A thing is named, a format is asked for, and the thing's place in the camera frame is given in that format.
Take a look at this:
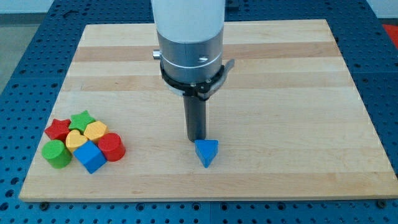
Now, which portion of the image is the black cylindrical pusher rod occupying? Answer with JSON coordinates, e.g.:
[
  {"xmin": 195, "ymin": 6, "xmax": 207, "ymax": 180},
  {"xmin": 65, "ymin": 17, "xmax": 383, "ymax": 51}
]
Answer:
[{"xmin": 183, "ymin": 96, "xmax": 206, "ymax": 142}]

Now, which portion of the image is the red cylinder block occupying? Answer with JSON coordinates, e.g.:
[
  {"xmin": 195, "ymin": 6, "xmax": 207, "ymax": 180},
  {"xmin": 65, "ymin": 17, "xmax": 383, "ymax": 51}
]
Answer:
[{"xmin": 98, "ymin": 133, "xmax": 126, "ymax": 162}]

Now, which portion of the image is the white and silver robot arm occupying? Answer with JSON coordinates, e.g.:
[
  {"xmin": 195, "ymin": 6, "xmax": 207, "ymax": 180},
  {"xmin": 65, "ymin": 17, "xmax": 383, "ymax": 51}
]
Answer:
[{"xmin": 151, "ymin": 0, "xmax": 234, "ymax": 141}]

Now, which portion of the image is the wooden board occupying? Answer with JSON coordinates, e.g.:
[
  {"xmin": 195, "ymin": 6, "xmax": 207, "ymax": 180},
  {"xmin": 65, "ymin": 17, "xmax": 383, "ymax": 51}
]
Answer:
[{"xmin": 18, "ymin": 19, "xmax": 398, "ymax": 203}]

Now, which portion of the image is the yellow heart block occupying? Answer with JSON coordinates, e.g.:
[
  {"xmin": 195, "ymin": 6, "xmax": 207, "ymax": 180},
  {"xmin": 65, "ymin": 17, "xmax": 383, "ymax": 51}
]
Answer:
[{"xmin": 65, "ymin": 129, "xmax": 88, "ymax": 153}]

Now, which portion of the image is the green cylinder block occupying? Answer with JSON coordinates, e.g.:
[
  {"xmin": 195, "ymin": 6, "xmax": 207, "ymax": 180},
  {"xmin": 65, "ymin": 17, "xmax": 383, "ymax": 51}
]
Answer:
[{"xmin": 41, "ymin": 139, "xmax": 72, "ymax": 169}]

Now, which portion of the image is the blue cube block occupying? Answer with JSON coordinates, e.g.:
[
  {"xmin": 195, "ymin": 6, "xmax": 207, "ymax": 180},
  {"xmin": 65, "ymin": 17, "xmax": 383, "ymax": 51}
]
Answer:
[{"xmin": 73, "ymin": 141, "xmax": 107, "ymax": 174}]

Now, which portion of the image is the green star block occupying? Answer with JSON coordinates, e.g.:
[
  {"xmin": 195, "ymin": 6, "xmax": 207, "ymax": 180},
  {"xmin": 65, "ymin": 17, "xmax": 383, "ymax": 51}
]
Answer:
[{"xmin": 68, "ymin": 110, "xmax": 96, "ymax": 134}]

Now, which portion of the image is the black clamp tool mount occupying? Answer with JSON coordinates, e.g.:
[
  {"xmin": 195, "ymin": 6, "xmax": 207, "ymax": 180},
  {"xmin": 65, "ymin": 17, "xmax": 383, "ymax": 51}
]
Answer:
[{"xmin": 160, "ymin": 59, "xmax": 235, "ymax": 101}]

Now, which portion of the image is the blue triangle block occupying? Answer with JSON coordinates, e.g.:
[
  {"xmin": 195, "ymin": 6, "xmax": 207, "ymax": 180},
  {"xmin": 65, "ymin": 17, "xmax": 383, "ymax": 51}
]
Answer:
[{"xmin": 194, "ymin": 139, "xmax": 219, "ymax": 169}]

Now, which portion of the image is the yellow hexagon block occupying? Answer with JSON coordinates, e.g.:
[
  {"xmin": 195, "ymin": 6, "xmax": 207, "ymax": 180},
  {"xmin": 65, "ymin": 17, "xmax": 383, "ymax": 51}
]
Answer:
[{"xmin": 83, "ymin": 121, "xmax": 109, "ymax": 143}]

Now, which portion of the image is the red star block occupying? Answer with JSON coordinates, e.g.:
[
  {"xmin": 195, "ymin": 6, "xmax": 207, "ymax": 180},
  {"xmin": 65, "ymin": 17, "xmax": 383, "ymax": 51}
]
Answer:
[{"xmin": 44, "ymin": 119, "xmax": 71, "ymax": 142}]

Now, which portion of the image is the red object at right edge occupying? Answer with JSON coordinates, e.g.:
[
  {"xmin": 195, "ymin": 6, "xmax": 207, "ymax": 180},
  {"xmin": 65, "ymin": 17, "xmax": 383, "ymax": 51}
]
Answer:
[{"xmin": 382, "ymin": 24, "xmax": 398, "ymax": 48}]

